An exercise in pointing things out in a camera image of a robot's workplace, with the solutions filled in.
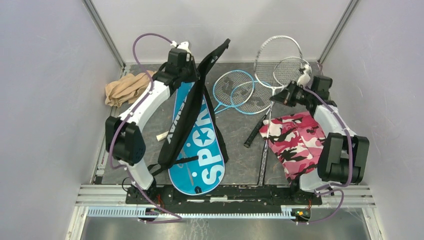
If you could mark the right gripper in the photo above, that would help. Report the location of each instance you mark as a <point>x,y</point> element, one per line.
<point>285,95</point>

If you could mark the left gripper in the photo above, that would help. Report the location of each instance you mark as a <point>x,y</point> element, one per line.
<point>196,75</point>

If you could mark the black Crossway racket bag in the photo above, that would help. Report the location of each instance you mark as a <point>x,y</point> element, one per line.
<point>187,114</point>

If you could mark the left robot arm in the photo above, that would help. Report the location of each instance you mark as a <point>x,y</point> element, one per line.
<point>124,133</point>

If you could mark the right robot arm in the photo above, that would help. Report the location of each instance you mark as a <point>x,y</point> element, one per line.
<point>342,161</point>

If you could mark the blue badminton racket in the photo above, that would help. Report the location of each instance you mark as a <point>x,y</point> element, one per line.
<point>251,98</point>
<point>232,90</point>

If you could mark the pink camouflage cloth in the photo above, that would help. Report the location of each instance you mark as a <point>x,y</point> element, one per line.
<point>296,140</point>

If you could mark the beige cloth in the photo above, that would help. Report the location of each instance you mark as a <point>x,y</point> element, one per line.
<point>127,89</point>

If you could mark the white grip tape roll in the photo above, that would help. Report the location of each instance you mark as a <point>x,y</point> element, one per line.
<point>162,136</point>

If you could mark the blue Sport racket bag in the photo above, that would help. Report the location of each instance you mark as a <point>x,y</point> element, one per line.
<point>200,166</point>

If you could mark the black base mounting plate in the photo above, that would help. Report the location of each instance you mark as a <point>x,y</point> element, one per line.
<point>233,199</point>

